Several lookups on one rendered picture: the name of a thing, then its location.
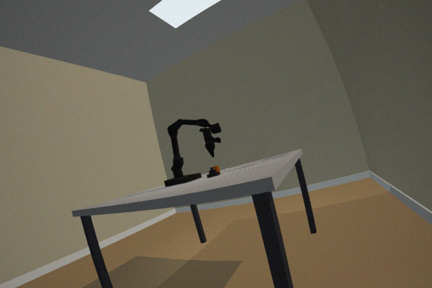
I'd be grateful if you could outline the dark grey round pedestal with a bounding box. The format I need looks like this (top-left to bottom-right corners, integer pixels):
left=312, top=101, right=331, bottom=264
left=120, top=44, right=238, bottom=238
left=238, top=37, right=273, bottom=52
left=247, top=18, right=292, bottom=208
left=207, top=167, right=220, bottom=178

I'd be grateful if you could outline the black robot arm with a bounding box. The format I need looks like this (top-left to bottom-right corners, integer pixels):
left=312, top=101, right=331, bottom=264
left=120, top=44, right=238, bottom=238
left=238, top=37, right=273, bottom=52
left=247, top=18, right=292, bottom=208
left=167, top=119, right=221, bottom=179

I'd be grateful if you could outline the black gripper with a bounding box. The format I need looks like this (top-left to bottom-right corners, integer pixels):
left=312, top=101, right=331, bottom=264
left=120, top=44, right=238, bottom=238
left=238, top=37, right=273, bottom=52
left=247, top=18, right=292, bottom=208
left=204, top=135, right=215, bottom=157

